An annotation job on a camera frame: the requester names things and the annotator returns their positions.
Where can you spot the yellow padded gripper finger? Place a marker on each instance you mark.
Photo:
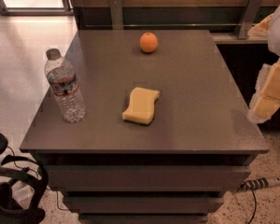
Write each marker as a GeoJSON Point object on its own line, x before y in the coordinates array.
{"type": "Point", "coordinates": [260, 29]}
{"type": "Point", "coordinates": [266, 100]}

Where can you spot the clear plastic water bottle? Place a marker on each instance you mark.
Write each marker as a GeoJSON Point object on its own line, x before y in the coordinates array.
{"type": "Point", "coordinates": [62, 79]}

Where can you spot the striped power strip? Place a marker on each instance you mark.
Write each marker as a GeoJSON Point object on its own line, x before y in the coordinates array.
{"type": "Point", "coordinates": [260, 183]}

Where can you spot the orange fruit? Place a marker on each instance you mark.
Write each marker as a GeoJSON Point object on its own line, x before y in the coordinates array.
{"type": "Point", "coordinates": [148, 42]}

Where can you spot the yellow sponge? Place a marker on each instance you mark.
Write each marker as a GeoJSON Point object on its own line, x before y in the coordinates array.
{"type": "Point", "coordinates": [141, 108]}

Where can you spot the grey drawer cabinet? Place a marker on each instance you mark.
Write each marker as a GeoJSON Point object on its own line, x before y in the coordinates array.
{"type": "Point", "coordinates": [164, 137]}

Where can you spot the right metal bracket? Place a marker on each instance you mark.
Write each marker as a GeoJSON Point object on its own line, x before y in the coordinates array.
{"type": "Point", "coordinates": [250, 12]}

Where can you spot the metal bracket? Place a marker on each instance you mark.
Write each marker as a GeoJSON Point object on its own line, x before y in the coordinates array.
{"type": "Point", "coordinates": [116, 13]}
{"type": "Point", "coordinates": [250, 12]}

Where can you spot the left metal bracket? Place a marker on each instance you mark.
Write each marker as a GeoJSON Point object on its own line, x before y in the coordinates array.
{"type": "Point", "coordinates": [116, 13]}

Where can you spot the black headset with straps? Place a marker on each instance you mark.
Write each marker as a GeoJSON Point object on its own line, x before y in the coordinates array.
{"type": "Point", "coordinates": [10, 210]}

